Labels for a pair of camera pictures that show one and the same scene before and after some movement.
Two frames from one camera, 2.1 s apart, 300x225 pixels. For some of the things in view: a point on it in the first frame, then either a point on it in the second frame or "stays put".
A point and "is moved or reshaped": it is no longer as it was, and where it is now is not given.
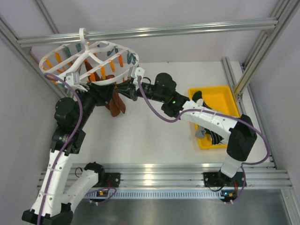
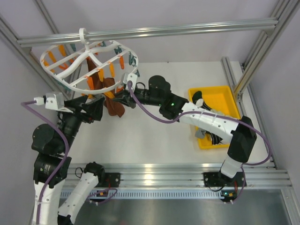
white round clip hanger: x=99 y=63 is moved or reshaped
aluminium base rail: x=258 y=174 stays put
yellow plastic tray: x=220 y=99 stays put
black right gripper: x=129 y=89 to x=127 y=99
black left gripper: x=102 y=93 to x=94 y=109
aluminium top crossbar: x=262 y=24 stays put
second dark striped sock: x=215 y=138 stays put
